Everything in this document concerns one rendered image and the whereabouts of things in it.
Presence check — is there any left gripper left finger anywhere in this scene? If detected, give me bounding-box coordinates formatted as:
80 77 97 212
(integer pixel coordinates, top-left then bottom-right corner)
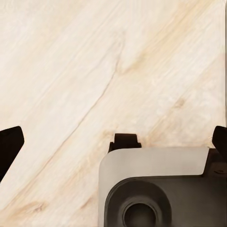
0 126 25 182

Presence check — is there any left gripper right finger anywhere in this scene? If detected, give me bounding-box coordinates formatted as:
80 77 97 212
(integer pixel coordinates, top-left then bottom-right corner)
212 126 227 164

